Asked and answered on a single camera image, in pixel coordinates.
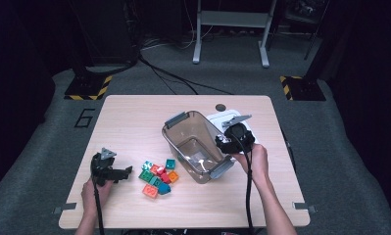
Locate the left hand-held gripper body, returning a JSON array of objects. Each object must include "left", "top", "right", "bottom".
[{"left": 90, "top": 147, "right": 118, "bottom": 188}]

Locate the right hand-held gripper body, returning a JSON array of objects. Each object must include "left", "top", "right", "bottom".
[{"left": 220, "top": 114, "right": 257, "bottom": 155}]

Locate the green toy block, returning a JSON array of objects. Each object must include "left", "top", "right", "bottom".
[{"left": 138, "top": 169, "right": 155, "bottom": 183}]

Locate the white bin lid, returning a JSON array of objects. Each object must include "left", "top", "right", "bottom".
[{"left": 205, "top": 109, "right": 260, "bottom": 146}]

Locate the clear plastic storage box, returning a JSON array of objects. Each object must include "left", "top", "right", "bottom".
[{"left": 161, "top": 110, "right": 236, "bottom": 185}]

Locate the coral toy block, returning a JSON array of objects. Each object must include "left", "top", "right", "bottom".
[{"left": 141, "top": 183, "right": 160, "bottom": 200}]

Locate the blue toy block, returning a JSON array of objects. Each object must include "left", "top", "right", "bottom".
[{"left": 157, "top": 182, "right": 172, "bottom": 196}]

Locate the person's left hand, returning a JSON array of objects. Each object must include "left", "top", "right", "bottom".
[{"left": 80, "top": 178, "right": 115, "bottom": 213}]

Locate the person's right hand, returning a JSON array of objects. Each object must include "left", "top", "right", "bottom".
[{"left": 232, "top": 144, "right": 270, "bottom": 186}]

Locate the grey tape strip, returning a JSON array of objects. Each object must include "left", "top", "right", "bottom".
[
  {"left": 52, "top": 202, "right": 77, "bottom": 215},
  {"left": 292, "top": 201, "right": 318, "bottom": 214}
]

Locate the black stand base striped edge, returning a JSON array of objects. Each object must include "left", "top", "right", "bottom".
[
  {"left": 64, "top": 72, "right": 114, "bottom": 101},
  {"left": 279, "top": 75, "right": 327, "bottom": 102}
]

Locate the black equipment cabinet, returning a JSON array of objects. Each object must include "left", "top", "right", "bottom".
[{"left": 70, "top": 0, "right": 140, "bottom": 67}]

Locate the left hand-held gripper cable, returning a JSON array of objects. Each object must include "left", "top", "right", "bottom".
[{"left": 90, "top": 175, "right": 106, "bottom": 235}]

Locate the hand-held gripper cable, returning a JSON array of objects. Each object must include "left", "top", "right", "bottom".
[
  {"left": 90, "top": 175, "right": 106, "bottom": 235},
  {"left": 230, "top": 131, "right": 255, "bottom": 235}
]

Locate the right hand-held gripper cable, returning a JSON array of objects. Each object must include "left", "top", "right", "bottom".
[{"left": 230, "top": 131, "right": 255, "bottom": 235}]

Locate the black floor cable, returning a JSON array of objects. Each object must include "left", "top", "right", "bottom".
[{"left": 137, "top": 55, "right": 234, "bottom": 96}]

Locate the white metal table frame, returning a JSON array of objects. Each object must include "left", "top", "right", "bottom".
[{"left": 192, "top": 0, "right": 278, "bottom": 69}]

